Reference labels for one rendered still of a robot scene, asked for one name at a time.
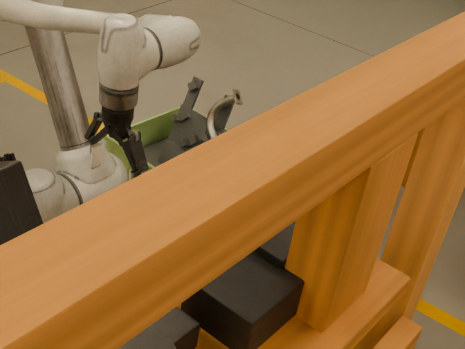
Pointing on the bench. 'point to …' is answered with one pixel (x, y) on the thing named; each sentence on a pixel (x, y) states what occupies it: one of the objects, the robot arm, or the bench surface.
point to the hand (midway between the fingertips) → (114, 175)
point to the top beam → (218, 201)
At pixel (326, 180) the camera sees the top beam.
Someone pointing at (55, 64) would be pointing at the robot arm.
